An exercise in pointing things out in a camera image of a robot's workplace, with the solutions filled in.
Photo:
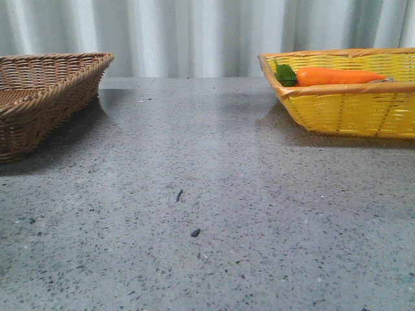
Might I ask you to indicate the small black debris crumb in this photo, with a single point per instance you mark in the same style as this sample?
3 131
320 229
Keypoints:
196 232

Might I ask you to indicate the orange toy carrot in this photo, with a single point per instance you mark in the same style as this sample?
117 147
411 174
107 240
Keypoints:
313 76

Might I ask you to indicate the white pleated curtain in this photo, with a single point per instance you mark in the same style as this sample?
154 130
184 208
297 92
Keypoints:
203 39

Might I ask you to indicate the brown wicker basket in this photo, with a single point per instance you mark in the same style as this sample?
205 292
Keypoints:
39 92

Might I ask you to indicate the yellow wicker basket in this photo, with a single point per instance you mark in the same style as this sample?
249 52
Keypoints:
380 109

